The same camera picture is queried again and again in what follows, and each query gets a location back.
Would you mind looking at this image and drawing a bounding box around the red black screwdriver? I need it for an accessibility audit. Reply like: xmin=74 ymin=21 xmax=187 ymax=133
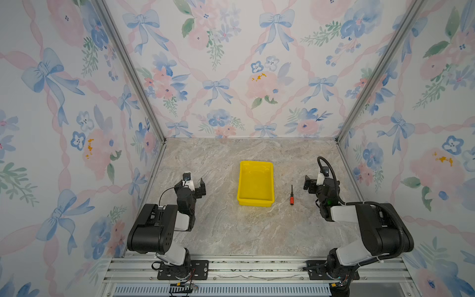
xmin=289 ymin=185 xmax=294 ymax=205

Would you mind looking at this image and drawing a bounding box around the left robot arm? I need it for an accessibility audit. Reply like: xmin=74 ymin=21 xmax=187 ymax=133
xmin=127 ymin=173 xmax=206 ymax=280

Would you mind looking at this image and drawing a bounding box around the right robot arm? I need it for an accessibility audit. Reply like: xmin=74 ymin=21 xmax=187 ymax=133
xmin=303 ymin=174 xmax=414 ymax=281

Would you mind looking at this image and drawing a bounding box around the yellow plastic bin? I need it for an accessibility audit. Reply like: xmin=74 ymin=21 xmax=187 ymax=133
xmin=237 ymin=161 xmax=275 ymax=207

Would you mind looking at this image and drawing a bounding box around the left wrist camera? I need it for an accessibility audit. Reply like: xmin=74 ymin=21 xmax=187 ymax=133
xmin=182 ymin=172 xmax=195 ymax=191

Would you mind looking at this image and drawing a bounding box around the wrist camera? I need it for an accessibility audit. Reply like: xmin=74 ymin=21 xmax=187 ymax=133
xmin=316 ymin=167 xmax=330 ymax=186
xmin=182 ymin=172 xmax=195 ymax=191

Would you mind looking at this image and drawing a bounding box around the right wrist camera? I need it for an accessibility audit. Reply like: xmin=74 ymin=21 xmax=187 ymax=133
xmin=316 ymin=167 xmax=330 ymax=186

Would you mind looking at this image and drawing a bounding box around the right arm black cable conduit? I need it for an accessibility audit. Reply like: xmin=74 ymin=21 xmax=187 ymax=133
xmin=317 ymin=156 xmax=409 ymax=257

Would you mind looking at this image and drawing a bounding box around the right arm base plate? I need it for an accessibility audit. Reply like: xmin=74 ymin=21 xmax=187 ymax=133
xmin=303 ymin=260 xmax=353 ymax=281

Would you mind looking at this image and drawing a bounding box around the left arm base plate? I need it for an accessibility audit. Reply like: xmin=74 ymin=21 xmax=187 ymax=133
xmin=152 ymin=260 xmax=209 ymax=281

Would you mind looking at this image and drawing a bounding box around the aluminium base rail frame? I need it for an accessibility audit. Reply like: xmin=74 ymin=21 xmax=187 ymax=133
xmin=97 ymin=253 xmax=421 ymax=297

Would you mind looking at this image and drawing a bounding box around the left corner aluminium post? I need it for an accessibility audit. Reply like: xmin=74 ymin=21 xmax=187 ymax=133
xmin=92 ymin=0 xmax=166 ymax=145

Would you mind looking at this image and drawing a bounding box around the corner aluminium post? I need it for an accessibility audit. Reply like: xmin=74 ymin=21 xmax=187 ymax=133
xmin=92 ymin=0 xmax=166 ymax=145
xmin=335 ymin=0 xmax=426 ymax=145

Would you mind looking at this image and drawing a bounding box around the right corner aluminium post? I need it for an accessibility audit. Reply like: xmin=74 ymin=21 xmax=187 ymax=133
xmin=335 ymin=0 xmax=426 ymax=145

